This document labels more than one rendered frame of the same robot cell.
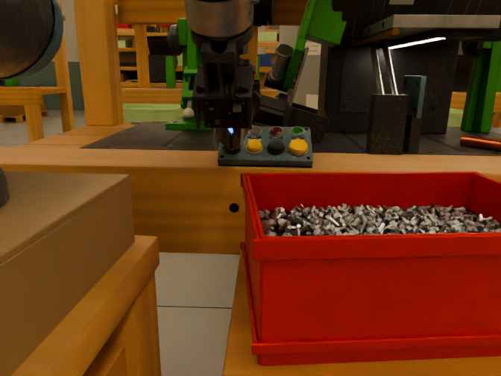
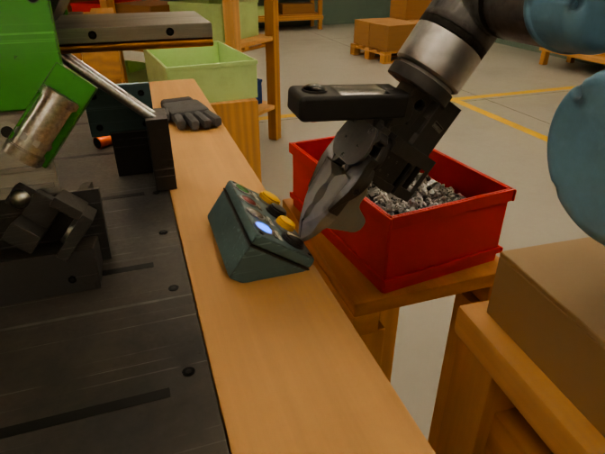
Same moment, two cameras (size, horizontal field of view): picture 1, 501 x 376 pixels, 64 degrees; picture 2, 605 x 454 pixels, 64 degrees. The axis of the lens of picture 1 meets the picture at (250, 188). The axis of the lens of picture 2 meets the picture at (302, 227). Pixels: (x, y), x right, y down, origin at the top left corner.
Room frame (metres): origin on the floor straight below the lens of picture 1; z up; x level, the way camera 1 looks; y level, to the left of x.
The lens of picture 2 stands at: (0.79, 0.47, 1.21)
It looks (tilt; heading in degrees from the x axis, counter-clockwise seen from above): 29 degrees down; 249
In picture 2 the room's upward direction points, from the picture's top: straight up
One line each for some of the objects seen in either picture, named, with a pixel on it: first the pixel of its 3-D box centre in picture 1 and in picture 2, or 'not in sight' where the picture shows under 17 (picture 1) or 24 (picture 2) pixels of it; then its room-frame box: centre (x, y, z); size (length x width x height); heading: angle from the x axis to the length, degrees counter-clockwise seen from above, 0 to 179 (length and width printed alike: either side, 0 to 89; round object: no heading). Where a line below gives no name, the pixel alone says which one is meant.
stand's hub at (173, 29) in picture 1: (174, 40); not in sight; (1.09, 0.20, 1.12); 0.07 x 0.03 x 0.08; 178
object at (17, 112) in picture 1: (15, 108); not in sight; (8.75, 5.12, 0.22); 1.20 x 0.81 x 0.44; 1
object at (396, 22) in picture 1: (403, 36); (58, 33); (0.84, -0.30, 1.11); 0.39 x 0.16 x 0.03; 178
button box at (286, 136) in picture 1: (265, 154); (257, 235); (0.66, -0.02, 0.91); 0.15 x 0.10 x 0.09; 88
